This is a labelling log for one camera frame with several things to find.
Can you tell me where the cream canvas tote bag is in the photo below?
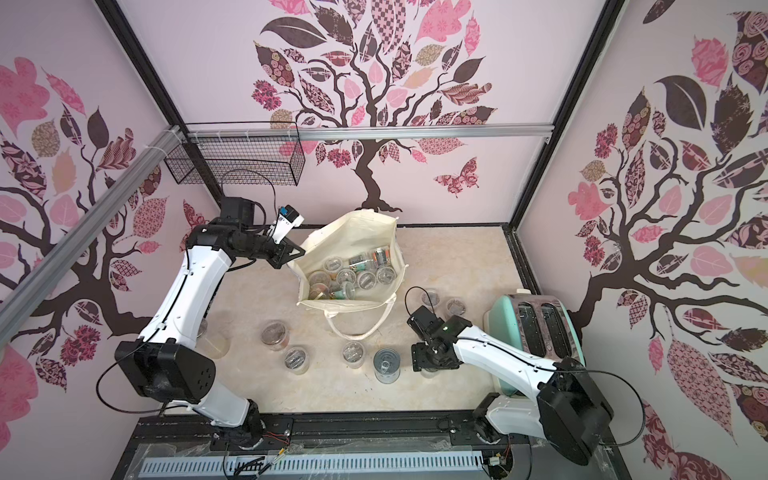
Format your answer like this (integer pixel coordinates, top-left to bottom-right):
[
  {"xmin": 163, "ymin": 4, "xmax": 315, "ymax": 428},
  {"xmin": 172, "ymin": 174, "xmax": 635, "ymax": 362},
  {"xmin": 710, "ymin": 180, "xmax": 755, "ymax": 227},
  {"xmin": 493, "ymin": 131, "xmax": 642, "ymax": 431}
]
[{"xmin": 288, "ymin": 210, "xmax": 407, "ymax": 342}]

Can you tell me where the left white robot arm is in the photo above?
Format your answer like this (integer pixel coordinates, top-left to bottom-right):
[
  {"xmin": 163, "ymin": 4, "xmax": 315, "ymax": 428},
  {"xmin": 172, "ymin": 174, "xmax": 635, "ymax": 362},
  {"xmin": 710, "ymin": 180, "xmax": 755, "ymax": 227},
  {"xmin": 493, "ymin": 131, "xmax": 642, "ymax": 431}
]
[{"xmin": 115, "ymin": 197, "xmax": 305, "ymax": 436}]

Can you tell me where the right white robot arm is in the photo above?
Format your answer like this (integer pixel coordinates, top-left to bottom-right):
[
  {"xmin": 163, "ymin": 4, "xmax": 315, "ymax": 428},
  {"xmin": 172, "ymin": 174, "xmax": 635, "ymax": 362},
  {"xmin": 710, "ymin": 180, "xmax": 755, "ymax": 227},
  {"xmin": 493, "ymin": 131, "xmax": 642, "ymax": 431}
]
[{"xmin": 407, "ymin": 306, "xmax": 614, "ymax": 466}]

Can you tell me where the clear lid seed jar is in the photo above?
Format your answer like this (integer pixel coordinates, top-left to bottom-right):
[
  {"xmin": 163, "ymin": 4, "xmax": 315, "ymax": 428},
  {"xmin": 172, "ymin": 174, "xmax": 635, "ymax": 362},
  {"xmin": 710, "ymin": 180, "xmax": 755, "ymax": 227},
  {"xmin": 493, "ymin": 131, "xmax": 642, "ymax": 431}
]
[{"xmin": 356, "ymin": 270, "xmax": 378, "ymax": 291}]

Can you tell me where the clear plastic cup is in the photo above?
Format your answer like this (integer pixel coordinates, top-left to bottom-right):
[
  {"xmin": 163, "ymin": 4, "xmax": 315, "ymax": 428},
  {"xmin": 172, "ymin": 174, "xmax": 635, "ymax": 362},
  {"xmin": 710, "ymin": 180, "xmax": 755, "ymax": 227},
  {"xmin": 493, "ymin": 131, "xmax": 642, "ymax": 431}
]
[{"xmin": 195, "ymin": 320, "xmax": 230, "ymax": 360}]

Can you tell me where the mint green chrome toaster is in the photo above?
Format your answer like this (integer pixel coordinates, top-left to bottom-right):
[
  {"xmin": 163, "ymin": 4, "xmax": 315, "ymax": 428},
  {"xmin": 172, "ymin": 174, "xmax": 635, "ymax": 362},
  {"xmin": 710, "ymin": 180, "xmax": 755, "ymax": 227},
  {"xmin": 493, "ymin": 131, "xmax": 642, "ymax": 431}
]
[{"xmin": 482, "ymin": 289, "xmax": 586, "ymax": 365}]

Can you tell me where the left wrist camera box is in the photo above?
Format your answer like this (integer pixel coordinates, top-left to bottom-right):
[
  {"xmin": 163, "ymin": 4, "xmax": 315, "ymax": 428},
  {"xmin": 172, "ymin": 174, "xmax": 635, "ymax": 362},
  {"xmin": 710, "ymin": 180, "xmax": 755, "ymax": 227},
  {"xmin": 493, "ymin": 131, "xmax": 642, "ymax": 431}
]
[{"xmin": 269, "ymin": 205, "xmax": 304, "ymax": 244}]

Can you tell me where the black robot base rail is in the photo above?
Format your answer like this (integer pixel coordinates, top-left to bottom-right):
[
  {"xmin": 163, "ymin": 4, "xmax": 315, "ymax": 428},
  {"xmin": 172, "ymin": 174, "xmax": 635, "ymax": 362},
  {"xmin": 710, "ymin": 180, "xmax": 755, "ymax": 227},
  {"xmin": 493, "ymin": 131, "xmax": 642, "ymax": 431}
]
[{"xmin": 111, "ymin": 410, "xmax": 630, "ymax": 479}]

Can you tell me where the black wire wall basket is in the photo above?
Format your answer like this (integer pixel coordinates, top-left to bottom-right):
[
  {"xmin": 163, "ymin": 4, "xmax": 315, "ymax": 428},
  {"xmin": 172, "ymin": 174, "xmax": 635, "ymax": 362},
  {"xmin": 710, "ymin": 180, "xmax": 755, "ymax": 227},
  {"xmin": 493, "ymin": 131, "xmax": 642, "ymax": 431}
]
[{"xmin": 165, "ymin": 120, "xmax": 306, "ymax": 186}]

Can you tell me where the aluminium rail back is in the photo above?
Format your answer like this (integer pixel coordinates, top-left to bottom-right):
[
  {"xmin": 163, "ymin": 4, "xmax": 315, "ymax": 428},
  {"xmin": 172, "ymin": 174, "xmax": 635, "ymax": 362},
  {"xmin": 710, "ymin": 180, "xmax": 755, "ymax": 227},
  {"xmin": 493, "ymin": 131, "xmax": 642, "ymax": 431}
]
[{"xmin": 188, "ymin": 123, "xmax": 554, "ymax": 141}]

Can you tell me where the aluminium rail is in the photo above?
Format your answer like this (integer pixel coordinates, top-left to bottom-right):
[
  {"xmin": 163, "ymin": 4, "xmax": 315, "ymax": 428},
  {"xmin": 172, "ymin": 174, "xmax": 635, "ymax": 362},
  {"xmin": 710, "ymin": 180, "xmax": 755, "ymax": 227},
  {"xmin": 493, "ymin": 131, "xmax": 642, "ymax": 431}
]
[
  {"xmin": 1, "ymin": 126, "xmax": 182, "ymax": 345},
  {"xmin": 188, "ymin": 123, "xmax": 554, "ymax": 141}
]

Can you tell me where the white slotted cable duct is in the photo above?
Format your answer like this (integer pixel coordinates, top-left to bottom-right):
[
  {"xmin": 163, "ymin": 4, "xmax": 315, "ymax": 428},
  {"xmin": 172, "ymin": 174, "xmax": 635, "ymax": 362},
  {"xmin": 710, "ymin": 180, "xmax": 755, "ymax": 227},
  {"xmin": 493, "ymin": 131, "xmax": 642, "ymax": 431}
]
[{"xmin": 137, "ymin": 451, "xmax": 485, "ymax": 479}]

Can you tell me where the aluminium rail left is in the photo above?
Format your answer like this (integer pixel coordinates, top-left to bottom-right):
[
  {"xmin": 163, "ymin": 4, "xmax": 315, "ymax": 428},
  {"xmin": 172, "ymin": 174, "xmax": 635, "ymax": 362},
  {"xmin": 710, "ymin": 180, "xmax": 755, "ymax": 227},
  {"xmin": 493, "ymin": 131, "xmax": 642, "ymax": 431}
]
[{"xmin": 1, "ymin": 126, "xmax": 182, "ymax": 345}]

